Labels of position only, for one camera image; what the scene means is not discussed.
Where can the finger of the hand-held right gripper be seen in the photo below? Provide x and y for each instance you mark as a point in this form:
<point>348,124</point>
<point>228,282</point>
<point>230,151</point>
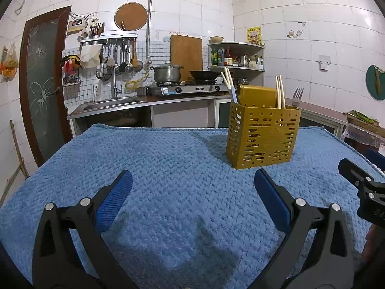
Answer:
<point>376,158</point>
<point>352,171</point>

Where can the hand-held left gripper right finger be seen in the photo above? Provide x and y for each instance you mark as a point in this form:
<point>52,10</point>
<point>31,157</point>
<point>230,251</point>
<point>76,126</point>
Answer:
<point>272,197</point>

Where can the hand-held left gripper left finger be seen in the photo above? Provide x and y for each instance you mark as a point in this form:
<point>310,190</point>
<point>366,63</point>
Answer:
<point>115,198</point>

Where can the yellow perforated utensil holder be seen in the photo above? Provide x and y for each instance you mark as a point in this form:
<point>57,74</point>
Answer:
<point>261,138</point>

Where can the person's right hand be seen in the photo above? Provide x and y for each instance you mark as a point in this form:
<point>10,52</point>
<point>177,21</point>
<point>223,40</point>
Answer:
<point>370,243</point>

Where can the wooden side table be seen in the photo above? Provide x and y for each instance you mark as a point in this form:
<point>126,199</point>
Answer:
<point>364,135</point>

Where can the green vegetables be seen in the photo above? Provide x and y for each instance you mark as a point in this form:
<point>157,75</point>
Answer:
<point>362,116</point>

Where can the blue knitted blanket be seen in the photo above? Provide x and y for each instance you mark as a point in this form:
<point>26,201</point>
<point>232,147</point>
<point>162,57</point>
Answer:
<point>165,162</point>

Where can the green round board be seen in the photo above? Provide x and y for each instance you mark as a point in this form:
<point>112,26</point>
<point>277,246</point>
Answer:
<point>371,87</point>

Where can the steel sink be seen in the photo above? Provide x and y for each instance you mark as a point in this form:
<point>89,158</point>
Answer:
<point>111,102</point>

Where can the small white bottle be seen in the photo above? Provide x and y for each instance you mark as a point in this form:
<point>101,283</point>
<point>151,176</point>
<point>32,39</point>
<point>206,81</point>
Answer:
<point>96,93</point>

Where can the wooden stick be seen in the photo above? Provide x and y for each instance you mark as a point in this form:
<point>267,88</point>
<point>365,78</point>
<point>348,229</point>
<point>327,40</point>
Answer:
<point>18,153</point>

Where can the kitchen counter with stove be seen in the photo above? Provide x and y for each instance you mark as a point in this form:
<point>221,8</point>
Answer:
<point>180,111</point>

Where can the small metal cup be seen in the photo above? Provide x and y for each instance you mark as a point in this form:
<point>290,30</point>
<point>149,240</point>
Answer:
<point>143,91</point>

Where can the steel faucet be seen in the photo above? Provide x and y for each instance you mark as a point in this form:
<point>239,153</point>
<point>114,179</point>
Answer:
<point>114,84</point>

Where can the steel gas stove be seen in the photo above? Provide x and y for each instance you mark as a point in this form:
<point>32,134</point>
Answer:
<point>186,89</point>

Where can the wooden framed glass door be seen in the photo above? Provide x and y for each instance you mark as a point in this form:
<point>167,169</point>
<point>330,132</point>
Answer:
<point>42,90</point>

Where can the steel cooking pot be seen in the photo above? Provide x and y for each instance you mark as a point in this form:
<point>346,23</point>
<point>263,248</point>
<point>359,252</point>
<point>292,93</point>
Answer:
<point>167,73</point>

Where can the row of hanging ladles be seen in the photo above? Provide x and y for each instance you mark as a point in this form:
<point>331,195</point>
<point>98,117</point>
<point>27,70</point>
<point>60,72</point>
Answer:
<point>127,63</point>

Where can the black wok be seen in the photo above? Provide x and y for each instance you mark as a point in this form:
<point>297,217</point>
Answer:
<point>203,74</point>

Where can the red yellow cloth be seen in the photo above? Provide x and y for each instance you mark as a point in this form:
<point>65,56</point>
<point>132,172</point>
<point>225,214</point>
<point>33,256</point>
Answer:
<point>71,61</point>

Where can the white hanging cloth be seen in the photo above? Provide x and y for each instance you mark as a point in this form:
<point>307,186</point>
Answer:
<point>90,55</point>

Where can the row of condiment bottles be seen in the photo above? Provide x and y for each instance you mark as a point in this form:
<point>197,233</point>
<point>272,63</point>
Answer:
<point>227,58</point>

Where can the steel corner shelf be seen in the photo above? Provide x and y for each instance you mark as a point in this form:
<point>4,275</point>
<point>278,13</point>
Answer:
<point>237,44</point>

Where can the wooden cutting board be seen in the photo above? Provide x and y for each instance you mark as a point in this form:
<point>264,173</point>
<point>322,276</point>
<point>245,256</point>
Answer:
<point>186,54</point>

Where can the beige bowl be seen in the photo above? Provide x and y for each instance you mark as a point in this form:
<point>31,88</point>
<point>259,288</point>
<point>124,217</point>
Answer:
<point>216,39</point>

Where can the cutlery holder on rack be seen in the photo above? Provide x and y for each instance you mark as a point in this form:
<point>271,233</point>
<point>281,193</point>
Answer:
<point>96,30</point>

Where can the hanging plastic bags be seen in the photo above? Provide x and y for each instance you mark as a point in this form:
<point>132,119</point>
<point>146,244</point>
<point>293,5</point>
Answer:
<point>9,66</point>

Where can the beige electric box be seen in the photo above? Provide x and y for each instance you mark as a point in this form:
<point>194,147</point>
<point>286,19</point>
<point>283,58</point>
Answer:
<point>76,24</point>

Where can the long wall counter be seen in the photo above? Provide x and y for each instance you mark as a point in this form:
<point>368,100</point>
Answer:
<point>318,111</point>

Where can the wall sticker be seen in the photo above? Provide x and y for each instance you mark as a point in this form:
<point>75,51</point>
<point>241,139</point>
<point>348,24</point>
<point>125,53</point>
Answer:
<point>291,33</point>

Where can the yellow wall picture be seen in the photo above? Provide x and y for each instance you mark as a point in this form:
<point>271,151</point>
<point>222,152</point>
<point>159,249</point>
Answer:
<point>254,36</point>

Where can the steel wall utensil rack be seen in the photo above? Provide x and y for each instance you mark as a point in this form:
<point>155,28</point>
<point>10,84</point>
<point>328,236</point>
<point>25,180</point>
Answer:
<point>117,36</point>

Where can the metal wall pipe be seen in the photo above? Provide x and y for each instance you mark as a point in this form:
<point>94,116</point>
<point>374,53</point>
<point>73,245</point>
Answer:
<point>149,15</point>

